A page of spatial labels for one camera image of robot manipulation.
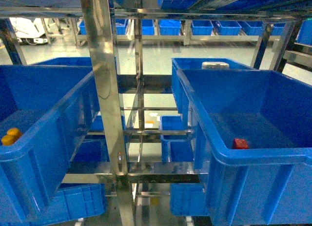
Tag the blue bin lower left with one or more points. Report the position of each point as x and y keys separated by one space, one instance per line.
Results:
x=75 y=202

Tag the blue bin behind left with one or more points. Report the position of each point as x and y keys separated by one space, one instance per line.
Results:
x=65 y=61

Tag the yellow two-stud toy block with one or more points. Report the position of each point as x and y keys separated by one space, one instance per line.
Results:
x=12 y=135

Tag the red one-stud toy block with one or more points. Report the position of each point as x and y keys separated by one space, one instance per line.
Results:
x=240 y=144

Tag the large blue bin on left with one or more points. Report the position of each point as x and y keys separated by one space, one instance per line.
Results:
x=54 y=108

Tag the blue bin lower right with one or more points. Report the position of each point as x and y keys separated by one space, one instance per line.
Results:
x=188 y=199

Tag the white jar lid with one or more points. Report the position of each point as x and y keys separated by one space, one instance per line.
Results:
x=215 y=65

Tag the blue bin behind right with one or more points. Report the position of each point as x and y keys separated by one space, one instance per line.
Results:
x=196 y=63

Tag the stainless steel vertical post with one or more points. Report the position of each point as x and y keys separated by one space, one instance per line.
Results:
x=102 y=44

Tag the large blue bin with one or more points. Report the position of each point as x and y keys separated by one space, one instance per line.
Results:
x=271 y=182
x=54 y=108

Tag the large blue bin on right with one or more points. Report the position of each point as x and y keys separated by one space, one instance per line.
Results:
x=271 y=182

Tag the small blue bin lower centre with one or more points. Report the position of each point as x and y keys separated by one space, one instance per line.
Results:
x=174 y=148

